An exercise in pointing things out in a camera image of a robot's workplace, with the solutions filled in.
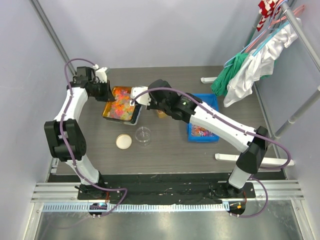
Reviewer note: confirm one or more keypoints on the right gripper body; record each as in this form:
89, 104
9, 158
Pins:
153, 105

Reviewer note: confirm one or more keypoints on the gold tin of lollipops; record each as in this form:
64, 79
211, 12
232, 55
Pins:
161, 114

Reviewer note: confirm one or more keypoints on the green garment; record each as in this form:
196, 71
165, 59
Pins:
219, 85

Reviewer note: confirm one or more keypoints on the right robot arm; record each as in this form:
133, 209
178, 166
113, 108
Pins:
250, 142

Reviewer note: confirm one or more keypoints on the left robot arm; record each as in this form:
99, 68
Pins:
64, 136

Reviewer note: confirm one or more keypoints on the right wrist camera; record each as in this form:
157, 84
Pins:
137, 96

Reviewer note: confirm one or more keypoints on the gold tin of star candies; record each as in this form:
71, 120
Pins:
121, 110

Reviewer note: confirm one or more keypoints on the white clothes rack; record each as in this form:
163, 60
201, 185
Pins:
294, 80

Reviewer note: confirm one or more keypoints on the clear plastic jar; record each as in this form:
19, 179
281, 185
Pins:
143, 135

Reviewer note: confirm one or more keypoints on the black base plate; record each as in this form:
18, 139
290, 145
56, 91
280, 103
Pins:
157, 188

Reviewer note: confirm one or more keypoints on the beige jar lid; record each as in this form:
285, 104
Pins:
123, 141

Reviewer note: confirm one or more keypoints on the red white garment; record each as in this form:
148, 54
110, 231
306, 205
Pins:
269, 9

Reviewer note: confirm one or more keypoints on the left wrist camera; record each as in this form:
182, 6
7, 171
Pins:
101, 73

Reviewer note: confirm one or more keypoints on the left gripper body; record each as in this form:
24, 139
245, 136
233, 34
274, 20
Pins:
100, 91

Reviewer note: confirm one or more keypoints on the blue plastic bin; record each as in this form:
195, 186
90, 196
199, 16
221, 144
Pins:
199, 133

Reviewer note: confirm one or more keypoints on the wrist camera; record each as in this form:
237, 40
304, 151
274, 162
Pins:
137, 96
101, 73

